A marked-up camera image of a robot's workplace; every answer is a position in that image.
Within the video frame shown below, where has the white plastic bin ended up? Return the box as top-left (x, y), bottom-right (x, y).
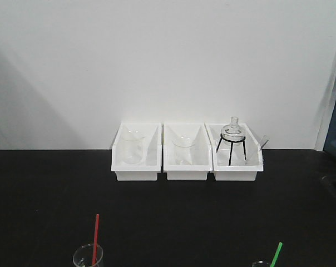
top-left (205, 123), bottom-right (264, 181)
top-left (163, 122), bottom-right (213, 181)
top-left (111, 122), bottom-right (162, 181)

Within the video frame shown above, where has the glass beaker front right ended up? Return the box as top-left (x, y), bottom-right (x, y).
top-left (252, 260), bottom-right (271, 267)

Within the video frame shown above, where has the glass beaker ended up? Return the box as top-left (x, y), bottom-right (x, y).
top-left (72, 244), bottom-right (105, 267)
top-left (252, 260), bottom-right (271, 267)

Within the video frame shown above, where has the clear glass beaker left bin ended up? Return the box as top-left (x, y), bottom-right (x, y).
top-left (121, 130), bottom-right (144, 165)

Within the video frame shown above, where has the clear glass beaker bin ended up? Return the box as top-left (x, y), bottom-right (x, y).
top-left (121, 130), bottom-right (144, 165)
top-left (172, 136), bottom-right (194, 165)

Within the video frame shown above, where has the clear glass beaker middle bin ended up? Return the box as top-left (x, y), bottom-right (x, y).
top-left (172, 136), bottom-right (194, 165)

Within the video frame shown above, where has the middle white plastic bin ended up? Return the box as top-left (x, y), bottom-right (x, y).
top-left (163, 122), bottom-right (213, 181)

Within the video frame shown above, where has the clear round-bottom glass flask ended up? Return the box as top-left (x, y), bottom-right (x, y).
top-left (221, 117), bottom-right (245, 141)

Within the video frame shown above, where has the glass beaker front left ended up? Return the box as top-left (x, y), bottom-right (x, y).
top-left (72, 244), bottom-right (105, 267)

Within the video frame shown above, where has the left white plastic bin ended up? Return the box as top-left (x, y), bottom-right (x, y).
top-left (111, 122), bottom-right (162, 181)

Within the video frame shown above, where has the red plastic spoon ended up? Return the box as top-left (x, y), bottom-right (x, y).
top-left (92, 214), bottom-right (100, 266)

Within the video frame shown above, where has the right white plastic bin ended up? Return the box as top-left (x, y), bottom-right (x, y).
top-left (205, 123), bottom-right (264, 181)

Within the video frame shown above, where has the black wire tripod stand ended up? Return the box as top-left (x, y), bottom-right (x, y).
top-left (216, 133), bottom-right (247, 166)

